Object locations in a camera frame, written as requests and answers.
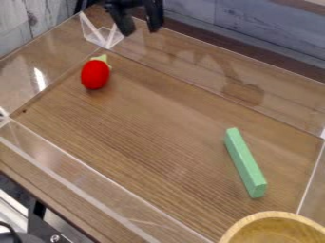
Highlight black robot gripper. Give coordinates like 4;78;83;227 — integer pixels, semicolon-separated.
105;0;163;36

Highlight red plush strawberry toy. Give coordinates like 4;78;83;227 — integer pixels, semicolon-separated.
81;54;112;90

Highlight green rectangular block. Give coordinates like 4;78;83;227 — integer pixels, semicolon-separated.
224;128;267;198

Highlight black metal table clamp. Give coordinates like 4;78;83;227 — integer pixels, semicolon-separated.
0;198;75;243

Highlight wooden bowl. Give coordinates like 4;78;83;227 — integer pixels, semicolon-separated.
218;211;325;243

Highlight clear acrylic corner bracket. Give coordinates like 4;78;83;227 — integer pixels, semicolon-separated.
79;12;124;49

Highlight clear acrylic enclosure walls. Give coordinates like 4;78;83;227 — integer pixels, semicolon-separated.
0;14;325;243

